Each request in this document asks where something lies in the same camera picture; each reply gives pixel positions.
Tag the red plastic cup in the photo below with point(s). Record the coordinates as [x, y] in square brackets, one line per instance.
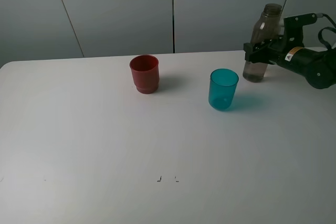
[145, 73]

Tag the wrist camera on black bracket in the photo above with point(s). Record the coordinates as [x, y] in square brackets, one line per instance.
[293, 29]

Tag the clear brown plastic bottle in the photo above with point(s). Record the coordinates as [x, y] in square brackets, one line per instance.
[267, 27]

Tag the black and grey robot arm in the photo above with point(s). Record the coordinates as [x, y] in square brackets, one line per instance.
[318, 68]

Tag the teal translucent plastic cup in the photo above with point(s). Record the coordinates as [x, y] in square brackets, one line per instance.
[222, 87]

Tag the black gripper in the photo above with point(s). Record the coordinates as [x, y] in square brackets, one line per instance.
[296, 59]

